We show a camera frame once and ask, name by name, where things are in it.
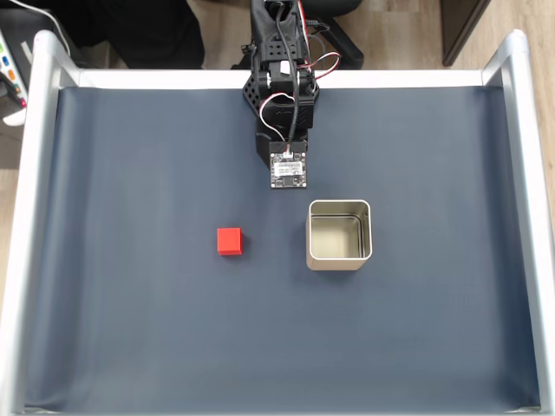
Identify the black camera cable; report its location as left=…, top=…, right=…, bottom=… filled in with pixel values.
left=271, top=0, right=304, bottom=153

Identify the white cable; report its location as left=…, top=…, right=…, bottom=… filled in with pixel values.
left=8, top=0, right=73, bottom=57

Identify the dark blue table mat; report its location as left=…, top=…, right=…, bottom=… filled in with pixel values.
left=23, top=85, right=541, bottom=411

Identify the red white servo wire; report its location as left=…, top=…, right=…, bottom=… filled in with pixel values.
left=305, top=51, right=343, bottom=81
left=258, top=93, right=300, bottom=142

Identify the square metal tin container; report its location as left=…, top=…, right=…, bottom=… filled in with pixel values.
left=305, top=199, right=373, bottom=272

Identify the person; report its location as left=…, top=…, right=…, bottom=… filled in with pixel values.
left=55, top=0, right=206, bottom=69

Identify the white device with coloured buttons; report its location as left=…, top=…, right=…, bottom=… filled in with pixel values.
left=0, top=32, right=31, bottom=127

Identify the red cube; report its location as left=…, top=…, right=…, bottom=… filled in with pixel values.
left=216, top=226, right=244, bottom=257

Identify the white metal table frame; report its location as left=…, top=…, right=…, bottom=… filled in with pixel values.
left=0, top=29, right=555, bottom=416

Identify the camera circuit board with mount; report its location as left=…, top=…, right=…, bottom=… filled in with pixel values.
left=269, top=139, right=310, bottom=190

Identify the dark wooden cabinet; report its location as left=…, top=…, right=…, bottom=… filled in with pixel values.
left=441, top=0, right=493, bottom=67

